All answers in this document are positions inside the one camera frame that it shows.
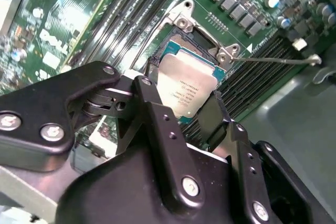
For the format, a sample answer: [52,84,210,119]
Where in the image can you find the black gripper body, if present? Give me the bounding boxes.
[54,142,253,224]

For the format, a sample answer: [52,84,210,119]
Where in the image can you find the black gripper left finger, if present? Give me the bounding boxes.
[0,56,208,206]

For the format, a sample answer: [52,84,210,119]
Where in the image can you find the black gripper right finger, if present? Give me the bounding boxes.
[198,91,332,224]

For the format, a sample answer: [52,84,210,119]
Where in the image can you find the CPU with silver top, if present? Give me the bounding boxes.
[156,39,228,125]

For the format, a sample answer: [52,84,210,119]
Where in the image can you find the thin metal locking lever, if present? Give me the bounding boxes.
[230,54,322,67]

